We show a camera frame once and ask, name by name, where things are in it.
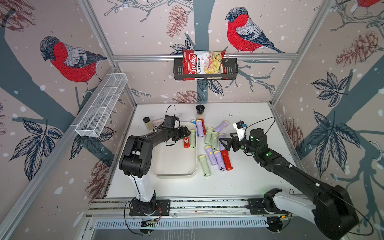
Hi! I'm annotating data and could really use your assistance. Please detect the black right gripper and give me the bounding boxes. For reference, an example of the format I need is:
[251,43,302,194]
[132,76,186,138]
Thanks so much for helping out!
[219,132,259,157]

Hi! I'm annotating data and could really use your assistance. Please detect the short red flashlight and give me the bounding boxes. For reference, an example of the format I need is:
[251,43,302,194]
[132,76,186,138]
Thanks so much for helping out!
[184,137,191,149]

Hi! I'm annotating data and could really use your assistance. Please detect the long red flashlight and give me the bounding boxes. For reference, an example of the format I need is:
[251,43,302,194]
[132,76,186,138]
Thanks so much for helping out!
[221,150,233,171]

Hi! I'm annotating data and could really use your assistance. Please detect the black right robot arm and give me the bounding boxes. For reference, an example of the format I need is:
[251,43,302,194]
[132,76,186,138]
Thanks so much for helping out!
[219,128,359,240]

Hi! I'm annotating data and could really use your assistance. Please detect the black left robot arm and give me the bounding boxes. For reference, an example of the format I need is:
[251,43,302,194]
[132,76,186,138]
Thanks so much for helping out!
[119,115,191,217]

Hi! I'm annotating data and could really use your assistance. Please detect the cream plastic storage tray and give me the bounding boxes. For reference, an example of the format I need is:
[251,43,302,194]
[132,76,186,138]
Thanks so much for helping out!
[151,140,198,178]

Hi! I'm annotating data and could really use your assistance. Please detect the purple flashlight right front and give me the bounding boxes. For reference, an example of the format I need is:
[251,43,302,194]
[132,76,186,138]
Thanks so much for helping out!
[214,150,226,172]

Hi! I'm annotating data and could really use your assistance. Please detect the purple flashlight back left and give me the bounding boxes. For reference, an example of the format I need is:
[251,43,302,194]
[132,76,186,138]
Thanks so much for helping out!
[196,120,204,138]

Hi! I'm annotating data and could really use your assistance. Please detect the purple flashlight left front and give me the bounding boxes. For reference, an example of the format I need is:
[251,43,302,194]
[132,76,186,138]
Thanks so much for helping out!
[205,146,217,166]

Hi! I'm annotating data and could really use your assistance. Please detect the red flashlight back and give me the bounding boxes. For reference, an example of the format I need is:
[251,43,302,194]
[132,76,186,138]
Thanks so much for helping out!
[199,119,207,135]

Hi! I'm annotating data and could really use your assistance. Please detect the large spice jar black lid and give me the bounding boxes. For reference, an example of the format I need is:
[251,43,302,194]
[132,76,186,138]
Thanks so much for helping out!
[196,105,205,116]

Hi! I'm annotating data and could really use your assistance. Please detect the green flashlight front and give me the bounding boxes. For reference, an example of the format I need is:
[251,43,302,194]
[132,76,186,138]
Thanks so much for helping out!
[199,155,211,177]

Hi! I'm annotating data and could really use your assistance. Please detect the small spice jar black lid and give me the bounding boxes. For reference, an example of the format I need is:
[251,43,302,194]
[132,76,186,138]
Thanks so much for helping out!
[143,117,154,131]

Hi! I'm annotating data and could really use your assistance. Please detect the red cassava chips bag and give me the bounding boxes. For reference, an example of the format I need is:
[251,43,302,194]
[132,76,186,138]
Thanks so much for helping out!
[183,50,226,75]

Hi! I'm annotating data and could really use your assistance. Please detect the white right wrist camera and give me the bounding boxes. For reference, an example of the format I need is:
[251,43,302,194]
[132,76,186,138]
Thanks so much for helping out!
[233,121,247,141]

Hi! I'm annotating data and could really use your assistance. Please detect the pink handled metal tongs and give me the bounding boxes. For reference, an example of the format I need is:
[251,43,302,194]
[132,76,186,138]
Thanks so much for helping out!
[152,113,182,126]

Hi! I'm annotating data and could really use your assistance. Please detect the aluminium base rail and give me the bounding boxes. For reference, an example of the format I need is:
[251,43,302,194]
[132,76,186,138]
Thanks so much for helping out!
[85,197,292,233]

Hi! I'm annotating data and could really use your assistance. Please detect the black wall basket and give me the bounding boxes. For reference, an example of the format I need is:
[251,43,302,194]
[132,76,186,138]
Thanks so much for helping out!
[174,58,239,81]

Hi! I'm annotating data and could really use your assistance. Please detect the white wire mesh shelf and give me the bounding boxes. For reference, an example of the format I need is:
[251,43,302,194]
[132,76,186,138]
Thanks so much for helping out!
[75,73,128,138]

